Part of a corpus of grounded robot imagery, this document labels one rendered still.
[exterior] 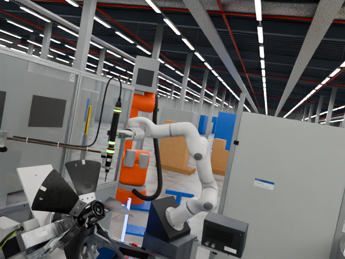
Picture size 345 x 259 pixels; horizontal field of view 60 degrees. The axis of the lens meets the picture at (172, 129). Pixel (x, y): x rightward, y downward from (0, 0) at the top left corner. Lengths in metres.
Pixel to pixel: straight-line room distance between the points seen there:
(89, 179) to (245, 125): 1.96
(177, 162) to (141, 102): 4.45
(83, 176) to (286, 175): 2.14
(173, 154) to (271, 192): 6.73
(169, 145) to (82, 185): 8.02
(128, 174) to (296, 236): 3.29
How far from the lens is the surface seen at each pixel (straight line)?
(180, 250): 2.31
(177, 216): 2.30
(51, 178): 1.70
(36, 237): 1.71
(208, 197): 2.10
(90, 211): 1.78
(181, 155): 9.75
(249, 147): 3.35
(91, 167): 1.98
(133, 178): 5.70
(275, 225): 3.44
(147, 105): 5.71
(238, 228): 1.93
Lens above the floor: 1.84
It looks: 3 degrees down
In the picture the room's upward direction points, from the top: 10 degrees clockwise
